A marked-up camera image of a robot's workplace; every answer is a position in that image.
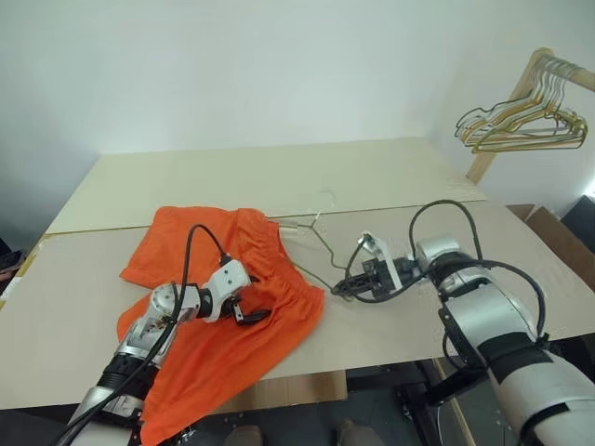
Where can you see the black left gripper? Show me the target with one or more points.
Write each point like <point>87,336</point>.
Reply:
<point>234,309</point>

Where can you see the orange shorts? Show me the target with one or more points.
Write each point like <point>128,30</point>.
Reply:
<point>241,362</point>

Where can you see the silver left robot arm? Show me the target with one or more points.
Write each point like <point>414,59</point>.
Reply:
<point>139,339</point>

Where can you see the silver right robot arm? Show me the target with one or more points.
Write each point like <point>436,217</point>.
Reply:
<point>488,316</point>

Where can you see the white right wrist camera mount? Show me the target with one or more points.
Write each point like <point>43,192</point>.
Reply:
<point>388,260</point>

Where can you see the black table frame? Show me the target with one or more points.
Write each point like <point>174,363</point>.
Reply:
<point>441,395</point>

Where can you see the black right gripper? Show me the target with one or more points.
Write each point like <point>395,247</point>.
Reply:
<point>379,279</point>

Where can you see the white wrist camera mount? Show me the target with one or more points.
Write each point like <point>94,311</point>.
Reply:
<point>388,260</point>
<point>228,283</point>

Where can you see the dark rounded shoe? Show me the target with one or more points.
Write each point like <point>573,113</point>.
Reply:
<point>244,436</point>
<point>352,433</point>

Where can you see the wooden clothes rack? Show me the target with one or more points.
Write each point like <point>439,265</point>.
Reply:
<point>481,162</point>

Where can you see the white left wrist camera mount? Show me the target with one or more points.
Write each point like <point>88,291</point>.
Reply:
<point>228,283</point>

